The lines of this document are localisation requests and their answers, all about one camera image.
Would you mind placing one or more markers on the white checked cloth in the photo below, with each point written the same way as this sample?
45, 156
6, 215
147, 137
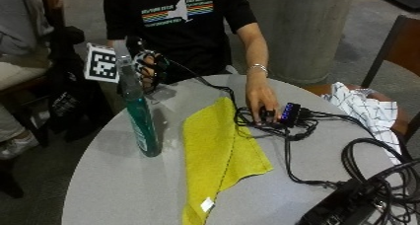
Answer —
371, 114

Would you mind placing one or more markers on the yellow cloth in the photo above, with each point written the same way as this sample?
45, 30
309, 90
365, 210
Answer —
214, 152

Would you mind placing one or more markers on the black box device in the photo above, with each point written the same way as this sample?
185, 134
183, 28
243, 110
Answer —
340, 207

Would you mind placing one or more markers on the black hub with blue lights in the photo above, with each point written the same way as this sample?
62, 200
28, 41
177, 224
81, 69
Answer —
290, 113

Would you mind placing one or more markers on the small black device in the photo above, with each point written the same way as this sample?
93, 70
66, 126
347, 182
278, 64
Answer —
267, 114

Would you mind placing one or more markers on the black bag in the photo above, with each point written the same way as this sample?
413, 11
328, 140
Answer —
72, 93

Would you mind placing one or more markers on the person's black printed t-shirt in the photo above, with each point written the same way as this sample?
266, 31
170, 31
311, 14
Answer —
179, 31

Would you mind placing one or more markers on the white marker cube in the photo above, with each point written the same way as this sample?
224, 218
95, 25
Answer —
101, 64

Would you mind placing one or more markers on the green plastic bottle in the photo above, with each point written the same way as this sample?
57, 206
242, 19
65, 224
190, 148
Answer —
139, 119

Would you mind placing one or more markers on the grey concrete pillar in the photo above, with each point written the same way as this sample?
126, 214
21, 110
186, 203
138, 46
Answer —
301, 31

